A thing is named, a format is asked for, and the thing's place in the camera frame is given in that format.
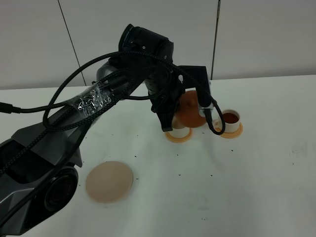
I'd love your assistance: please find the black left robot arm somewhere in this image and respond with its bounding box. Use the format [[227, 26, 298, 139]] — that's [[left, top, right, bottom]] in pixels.
[[0, 25, 183, 237]]

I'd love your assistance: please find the left orange cup coaster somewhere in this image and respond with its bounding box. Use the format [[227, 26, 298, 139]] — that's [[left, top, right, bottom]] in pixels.
[[165, 132, 193, 143]]

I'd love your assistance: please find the white teacup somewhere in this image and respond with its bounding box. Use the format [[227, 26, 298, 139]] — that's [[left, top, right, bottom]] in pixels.
[[212, 110, 240, 133], [169, 126, 192, 139]]

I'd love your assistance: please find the left white teacup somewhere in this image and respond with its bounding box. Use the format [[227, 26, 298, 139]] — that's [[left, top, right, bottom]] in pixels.
[[169, 126, 192, 139]]

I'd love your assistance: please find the brown clay teapot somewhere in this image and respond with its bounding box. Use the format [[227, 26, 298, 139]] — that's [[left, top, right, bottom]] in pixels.
[[175, 90, 206, 128]]

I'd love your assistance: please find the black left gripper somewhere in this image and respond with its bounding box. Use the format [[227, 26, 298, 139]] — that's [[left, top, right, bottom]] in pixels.
[[145, 68, 184, 132]]

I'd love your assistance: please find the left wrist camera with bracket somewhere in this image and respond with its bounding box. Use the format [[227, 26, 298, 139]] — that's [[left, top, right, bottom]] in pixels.
[[177, 66, 214, 119]]

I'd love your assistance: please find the right white teacup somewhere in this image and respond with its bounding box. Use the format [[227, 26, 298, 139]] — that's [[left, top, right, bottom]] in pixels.
[[212, 110, 240, 133]]

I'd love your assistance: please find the large beige round coaster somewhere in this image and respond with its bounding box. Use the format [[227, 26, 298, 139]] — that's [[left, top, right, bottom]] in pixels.
[[85, 161, 133, 203]]

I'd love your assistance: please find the orange cup coaster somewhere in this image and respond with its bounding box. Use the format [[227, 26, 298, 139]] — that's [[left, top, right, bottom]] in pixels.
[[165, 132, 193, 143], [220, 122, 243, 139]]

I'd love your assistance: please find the right orange cup coaster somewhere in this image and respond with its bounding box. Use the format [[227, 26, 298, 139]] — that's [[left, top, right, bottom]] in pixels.
[[220, 122, 243, 139]]

